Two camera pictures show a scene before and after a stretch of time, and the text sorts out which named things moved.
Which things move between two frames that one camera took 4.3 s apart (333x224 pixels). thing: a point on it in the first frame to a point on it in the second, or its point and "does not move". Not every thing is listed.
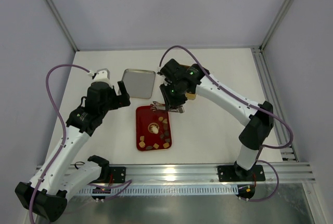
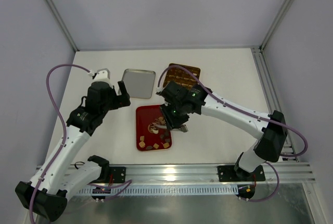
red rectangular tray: [153, 129] does not move
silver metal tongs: [154, 107] to [183, 128]
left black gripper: [117, 99] does not move
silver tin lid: [138, 83] does not move
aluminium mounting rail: [202, 180] does not move
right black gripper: [171, 99] to [174, 121]
